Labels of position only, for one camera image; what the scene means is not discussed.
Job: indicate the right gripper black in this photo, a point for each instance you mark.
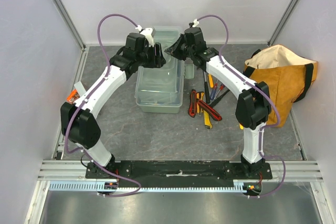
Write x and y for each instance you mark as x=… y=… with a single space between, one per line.
x=180 y=48

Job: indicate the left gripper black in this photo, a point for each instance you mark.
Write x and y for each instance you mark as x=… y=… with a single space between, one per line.
x=158 y=61

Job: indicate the green translucent tool box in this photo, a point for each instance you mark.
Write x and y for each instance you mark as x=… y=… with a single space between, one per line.
x=160 y=90

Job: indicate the yellow black utility knife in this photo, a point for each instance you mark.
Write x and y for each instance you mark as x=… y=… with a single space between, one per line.
x=199 y=96
x=207 y=121

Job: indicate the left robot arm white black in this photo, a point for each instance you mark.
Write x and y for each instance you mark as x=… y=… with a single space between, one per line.
x=78 y=119

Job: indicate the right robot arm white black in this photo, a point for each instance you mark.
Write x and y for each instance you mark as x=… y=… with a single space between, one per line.
x=253 y=101

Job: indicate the black long tool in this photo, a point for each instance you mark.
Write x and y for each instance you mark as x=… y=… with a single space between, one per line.
x=218 y=99

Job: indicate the clear plastic screw box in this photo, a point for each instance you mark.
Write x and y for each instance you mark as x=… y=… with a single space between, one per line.
x=81 y=90

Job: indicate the orange screw box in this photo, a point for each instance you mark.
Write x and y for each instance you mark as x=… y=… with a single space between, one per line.
x=74 y=95

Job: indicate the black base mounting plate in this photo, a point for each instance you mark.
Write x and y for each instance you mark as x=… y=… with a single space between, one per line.
x=189 y=173

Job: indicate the mustard canvas tote bag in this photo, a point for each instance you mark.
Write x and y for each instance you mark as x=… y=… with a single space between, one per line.
x=288 y=76

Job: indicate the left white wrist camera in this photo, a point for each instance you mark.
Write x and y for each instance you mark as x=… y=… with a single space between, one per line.
x=148 y=33

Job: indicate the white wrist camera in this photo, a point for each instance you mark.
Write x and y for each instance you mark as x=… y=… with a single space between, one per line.
x=148 y=33
x=194 y=23

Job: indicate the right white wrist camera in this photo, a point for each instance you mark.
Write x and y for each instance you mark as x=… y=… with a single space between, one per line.
x=194 y=23

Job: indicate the yellow handle screwdriver upper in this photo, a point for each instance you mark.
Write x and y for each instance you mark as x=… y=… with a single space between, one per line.
x=210 y=81

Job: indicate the hammer black handle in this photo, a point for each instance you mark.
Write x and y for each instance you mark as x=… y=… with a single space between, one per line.
x=206 y=89

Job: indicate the blue grey cable duct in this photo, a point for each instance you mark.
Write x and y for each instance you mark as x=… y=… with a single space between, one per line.
x=105 y=187

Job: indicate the aluminium rail frame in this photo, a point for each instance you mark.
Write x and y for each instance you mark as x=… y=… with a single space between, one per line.
x=295 y=194

